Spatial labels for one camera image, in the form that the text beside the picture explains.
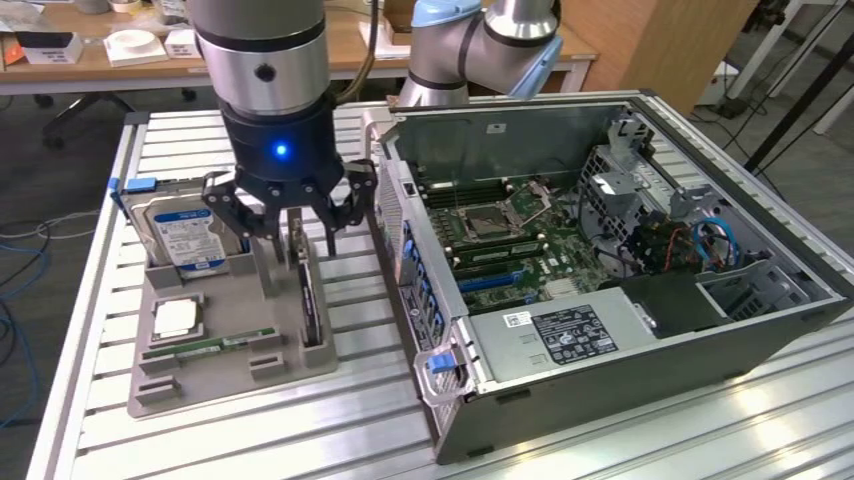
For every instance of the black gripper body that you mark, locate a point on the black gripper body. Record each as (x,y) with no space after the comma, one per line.
(280,135)

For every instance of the green graphics card black fan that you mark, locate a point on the green graphics card black fan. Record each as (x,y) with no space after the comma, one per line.
(309,310)

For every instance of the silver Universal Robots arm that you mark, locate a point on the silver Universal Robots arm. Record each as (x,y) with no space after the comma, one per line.
(267,50)

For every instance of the hard disk in blue carrier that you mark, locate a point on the hard disk in blue carrier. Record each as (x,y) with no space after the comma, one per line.
(176,240)

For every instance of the CPU socket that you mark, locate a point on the CPU socket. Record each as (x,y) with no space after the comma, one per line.
(487,222)

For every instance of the small white box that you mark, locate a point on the small white box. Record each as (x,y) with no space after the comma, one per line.
(180,45)

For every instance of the white paper stack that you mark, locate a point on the white paper stack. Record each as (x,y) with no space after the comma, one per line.
(393,47)

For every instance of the green RAM stick with label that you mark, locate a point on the green RAM stick with label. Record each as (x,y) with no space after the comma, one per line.
(500,256)

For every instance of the silver CPU chip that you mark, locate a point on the silver CPU chip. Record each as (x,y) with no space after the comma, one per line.
(176,320)

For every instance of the metal socket cover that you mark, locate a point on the metal socket cover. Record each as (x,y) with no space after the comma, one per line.
(531,186)

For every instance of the blue expansion slot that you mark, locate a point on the blue expansion slot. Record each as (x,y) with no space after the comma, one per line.
(490,283)

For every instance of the white box with round recess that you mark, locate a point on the white box with round recess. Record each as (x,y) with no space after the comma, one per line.
(136,47)

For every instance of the black office chair base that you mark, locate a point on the black office chair base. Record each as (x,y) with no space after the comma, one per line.
(87,105)

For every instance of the wooden desk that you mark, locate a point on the wooden desk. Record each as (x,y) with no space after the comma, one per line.
(100,75)

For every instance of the brown cardboard box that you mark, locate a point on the brown cardboard box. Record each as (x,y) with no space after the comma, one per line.
(399,15)

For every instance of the blue case latch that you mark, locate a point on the blue case latch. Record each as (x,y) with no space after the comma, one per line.
(440,361)

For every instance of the grey plastic parts rack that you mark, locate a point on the grey plastic parts rack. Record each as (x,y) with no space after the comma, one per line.
(227,380)

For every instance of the silver chipset heatsink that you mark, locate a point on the silver chipset heatsink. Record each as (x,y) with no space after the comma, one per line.
(562,290)

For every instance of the white box with black lid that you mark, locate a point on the white box with black lid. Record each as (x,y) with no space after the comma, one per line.
(53,55)

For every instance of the grey power supply unit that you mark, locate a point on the grey power supply unit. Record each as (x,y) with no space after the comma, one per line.
(514,345)

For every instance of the metal disk bay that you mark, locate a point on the metal disk bay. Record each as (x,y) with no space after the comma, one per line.
(620,185)

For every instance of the wooden cabinet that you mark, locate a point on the wooden cabinet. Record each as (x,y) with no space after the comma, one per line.
(667,50)

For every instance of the open black PC case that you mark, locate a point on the open black PC case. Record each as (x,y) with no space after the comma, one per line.
(600,400)

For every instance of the black floor power adapter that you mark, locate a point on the black floor power adapter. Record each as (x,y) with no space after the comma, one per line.
(734,107)

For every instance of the black stand pole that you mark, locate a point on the black stand pole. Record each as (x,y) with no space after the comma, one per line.
(794,105)

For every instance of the white table frame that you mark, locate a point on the white table frame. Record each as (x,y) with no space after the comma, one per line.
(774,30)

